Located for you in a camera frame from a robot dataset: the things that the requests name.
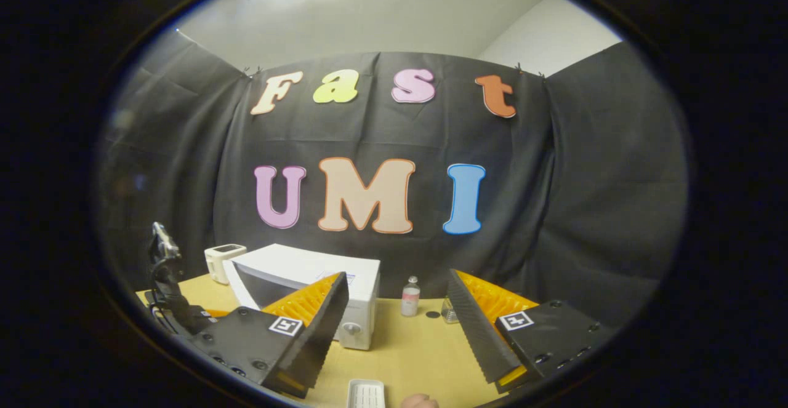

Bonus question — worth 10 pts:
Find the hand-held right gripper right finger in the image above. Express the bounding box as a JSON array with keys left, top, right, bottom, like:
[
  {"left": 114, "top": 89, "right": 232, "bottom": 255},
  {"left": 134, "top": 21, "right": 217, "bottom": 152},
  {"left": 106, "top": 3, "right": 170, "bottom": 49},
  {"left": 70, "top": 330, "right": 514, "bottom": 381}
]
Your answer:
[{"left": 448, "top": 268, "right": 616, "bottom": 394}]

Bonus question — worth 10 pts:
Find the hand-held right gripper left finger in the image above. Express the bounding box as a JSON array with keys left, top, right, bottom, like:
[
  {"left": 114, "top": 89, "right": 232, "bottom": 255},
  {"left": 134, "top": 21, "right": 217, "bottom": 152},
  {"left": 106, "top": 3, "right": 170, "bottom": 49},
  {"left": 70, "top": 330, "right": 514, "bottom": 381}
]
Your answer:
[{"left": 188, "top": 271, "right": 350, "bottom": 398}]

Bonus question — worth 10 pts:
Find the white microwave oven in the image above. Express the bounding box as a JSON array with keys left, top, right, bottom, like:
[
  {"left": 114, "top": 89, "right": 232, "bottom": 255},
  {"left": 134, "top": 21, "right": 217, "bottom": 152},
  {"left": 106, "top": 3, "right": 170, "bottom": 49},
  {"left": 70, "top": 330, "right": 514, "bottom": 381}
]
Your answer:
[{"left": 223, "top": 244, "right": 381, "bottom": 351}]

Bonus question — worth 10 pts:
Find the small white appliance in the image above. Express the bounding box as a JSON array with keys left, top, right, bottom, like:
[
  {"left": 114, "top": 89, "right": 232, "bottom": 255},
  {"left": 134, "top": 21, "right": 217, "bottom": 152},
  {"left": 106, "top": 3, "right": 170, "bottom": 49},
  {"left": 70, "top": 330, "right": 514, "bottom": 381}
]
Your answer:
[{"left": 204, "top": 244, "right": 247, "bottom": 284}]

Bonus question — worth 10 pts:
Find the small bottle with pink label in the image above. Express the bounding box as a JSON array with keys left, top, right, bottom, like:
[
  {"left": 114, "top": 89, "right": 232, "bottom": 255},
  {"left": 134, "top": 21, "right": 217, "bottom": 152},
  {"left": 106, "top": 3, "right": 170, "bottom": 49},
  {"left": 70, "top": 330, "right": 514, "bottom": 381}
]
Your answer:
[{"left": 401, "top": 276, "right": 421, "bottom": 318}]

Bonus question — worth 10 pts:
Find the white tray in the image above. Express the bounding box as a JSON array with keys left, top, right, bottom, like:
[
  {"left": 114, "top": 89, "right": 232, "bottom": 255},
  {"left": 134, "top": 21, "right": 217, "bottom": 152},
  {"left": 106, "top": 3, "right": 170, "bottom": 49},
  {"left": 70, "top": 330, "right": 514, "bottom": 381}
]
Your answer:
[{"left": 348, "top": 379, "right": 386, "bottom": 408}]

